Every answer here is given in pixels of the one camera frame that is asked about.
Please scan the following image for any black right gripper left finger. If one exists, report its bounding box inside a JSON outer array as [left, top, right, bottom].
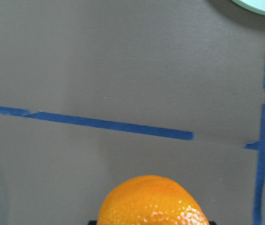
[[88, 220, 97, 225]]

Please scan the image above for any orange mandarin fruit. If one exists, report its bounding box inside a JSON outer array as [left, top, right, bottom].
[[97, 175, 209, 225]]

